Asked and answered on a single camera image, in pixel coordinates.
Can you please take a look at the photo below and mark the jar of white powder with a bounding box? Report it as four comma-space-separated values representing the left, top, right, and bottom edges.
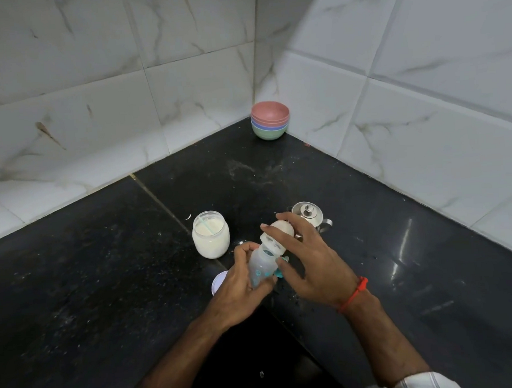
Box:
191, 210, 232, 261

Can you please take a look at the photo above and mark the person's left hand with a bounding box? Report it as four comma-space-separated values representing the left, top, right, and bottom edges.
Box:
203, 240, 281, 330

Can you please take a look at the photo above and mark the lilac jar lid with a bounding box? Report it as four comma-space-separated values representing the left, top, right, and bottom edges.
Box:
210, 270, 230, 297

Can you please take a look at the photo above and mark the blue bowl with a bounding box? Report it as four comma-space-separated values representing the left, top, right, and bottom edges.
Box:
251, 119, 290, 132

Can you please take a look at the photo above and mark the red thread bracelet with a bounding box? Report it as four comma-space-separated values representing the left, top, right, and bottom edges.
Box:
336, 276, 371, 315

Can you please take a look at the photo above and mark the person's left forearm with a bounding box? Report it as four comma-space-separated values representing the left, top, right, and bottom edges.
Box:
132, 309, 231, 388

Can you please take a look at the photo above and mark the small steel kettle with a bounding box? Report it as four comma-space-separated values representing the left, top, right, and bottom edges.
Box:
290, 200, 334, 235

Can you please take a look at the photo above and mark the translucent white bottle cap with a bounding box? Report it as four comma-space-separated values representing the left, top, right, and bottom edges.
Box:
259, 218, 296, 259

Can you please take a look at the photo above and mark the clear baby bottle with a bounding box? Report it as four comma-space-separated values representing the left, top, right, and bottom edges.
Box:
246, 243, 283, 289

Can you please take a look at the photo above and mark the pink bowl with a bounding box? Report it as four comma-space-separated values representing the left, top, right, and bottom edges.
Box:
250, 100, 290, 125

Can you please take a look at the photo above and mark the person's right hand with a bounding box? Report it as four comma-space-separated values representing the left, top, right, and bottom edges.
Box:
259, 208, 361, 314

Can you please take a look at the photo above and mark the person's right forearm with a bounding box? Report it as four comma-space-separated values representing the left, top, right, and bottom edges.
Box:
342, 285, 432, 388

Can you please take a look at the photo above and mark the green bowl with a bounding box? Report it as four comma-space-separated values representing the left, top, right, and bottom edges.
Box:
252, 124, 289, 142

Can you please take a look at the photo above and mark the mint green scoop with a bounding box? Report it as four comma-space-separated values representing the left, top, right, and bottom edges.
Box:
197, 214, 218, 236

